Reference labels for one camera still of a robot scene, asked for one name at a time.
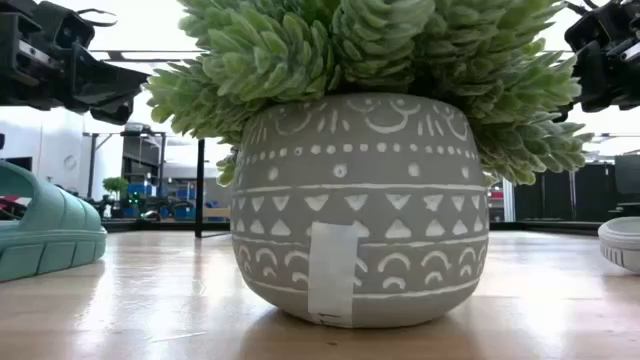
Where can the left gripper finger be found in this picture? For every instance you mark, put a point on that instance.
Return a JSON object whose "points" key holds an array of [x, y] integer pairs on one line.
{"points": [[105, 80], [115, 112]]}

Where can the grey rubber slide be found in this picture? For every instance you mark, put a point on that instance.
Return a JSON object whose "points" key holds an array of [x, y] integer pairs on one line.
{"points": [[622, 245]]}

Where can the green rubber slide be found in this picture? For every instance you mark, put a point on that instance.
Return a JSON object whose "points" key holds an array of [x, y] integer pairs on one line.
{"points": [[50, 245]]}

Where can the black background rack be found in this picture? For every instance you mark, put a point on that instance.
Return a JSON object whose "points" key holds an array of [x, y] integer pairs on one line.
{"points": [[142, 155]]}

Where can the small green background plant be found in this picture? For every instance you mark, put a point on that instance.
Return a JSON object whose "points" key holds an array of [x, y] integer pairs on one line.
{"points": [[116, 185]]}

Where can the black partition panels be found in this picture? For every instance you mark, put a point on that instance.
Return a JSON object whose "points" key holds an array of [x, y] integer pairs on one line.
{"points": [[555, 195]]}

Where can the white pillar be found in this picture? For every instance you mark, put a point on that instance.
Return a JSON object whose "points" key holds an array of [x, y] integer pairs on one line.
{"points": [[508, 200]]}

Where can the red object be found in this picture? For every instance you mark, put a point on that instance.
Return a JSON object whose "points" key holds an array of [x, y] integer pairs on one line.
{"points": [[9, 205]]}

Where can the artificial plant in patterned pot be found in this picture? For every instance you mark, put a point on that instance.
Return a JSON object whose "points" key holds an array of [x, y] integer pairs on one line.
{"points": [[360, 200]]}

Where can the white tape strip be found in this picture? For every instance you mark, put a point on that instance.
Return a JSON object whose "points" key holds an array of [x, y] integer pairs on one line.
{"points": [[332, 270]]}

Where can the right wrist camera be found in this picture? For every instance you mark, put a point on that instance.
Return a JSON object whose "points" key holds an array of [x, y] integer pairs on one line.
{"points": [[582, 32]]}

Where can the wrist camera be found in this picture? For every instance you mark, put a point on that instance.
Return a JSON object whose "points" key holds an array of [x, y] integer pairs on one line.
{"points": [[72, 27], [582, 32]]}

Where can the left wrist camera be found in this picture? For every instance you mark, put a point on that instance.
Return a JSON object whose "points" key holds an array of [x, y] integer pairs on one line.
{"points": [[72, 27]]}

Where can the round wall fitting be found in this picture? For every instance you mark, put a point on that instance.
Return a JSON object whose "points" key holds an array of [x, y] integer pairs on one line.
{"points": [[70, 163]]}

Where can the dark wall screen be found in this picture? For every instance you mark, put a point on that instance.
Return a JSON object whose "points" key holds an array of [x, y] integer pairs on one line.
{"points": [[20, 162]]}

